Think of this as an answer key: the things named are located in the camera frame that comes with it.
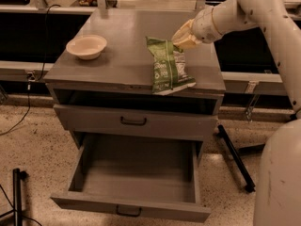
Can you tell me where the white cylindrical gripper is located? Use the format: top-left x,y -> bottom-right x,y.
172,7 -> 223,50

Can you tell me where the closed grey upper drawer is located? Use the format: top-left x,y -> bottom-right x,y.
54,105 -> 217,141

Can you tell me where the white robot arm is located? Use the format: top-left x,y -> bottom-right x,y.
172,0 -> 301,226

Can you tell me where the green jalapeno chip bag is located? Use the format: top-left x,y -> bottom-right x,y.
146,37 -> 196,95

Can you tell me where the black power cable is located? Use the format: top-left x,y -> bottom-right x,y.
0,4 -> 62,137

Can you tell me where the cream bowl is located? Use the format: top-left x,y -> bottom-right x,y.
66,35 -> 107,60

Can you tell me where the black floor stand left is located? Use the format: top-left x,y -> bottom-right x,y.
0,169 -> 42,226

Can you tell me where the grey drawer cabinet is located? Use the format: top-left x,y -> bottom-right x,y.
45,8 -> 225,144

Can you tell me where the open grey bottom drawer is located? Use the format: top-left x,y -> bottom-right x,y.
52,134 -> 211,223

